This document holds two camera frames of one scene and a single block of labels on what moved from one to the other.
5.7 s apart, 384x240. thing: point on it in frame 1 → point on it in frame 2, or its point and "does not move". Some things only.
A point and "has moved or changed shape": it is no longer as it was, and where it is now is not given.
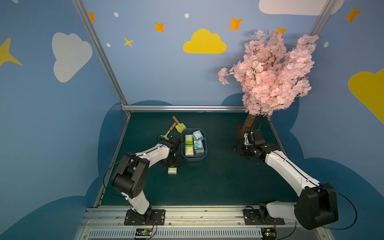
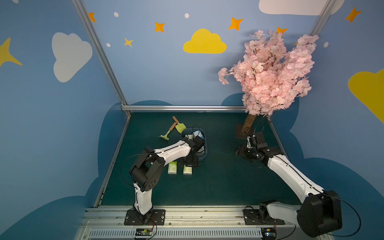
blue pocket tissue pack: (197, 135) does not move
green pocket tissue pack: (172, 170) does not move
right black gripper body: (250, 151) does not move
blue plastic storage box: (197, 157) does not move
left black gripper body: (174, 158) → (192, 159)
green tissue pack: (189, 150) has moved or changed shape
